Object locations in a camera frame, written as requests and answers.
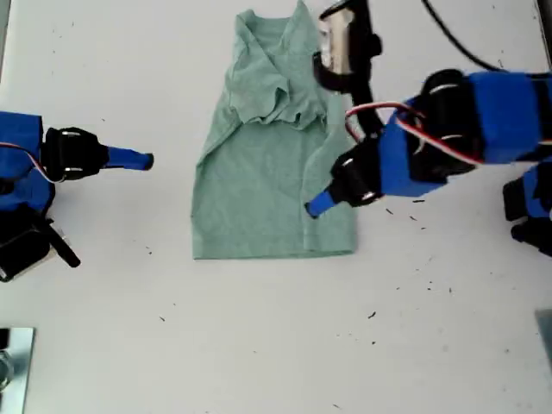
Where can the white printed camera box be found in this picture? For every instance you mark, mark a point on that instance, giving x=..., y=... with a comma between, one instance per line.
x=336, y=43

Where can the green t-shirt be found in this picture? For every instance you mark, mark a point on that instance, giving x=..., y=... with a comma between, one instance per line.
x=259, y=194

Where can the wide steel plate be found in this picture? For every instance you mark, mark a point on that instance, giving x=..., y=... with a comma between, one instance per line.
x=21, y=366

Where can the black camera box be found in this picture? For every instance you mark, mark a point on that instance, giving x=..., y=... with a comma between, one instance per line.
x=21, y=254

